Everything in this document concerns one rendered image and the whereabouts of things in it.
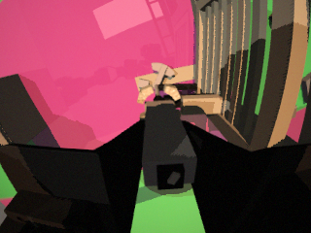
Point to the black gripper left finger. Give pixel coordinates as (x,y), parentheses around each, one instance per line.
(108,176)

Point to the tan flat box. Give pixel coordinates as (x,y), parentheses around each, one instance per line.
(305,86)

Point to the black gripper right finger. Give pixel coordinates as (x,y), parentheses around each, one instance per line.
(229,180)

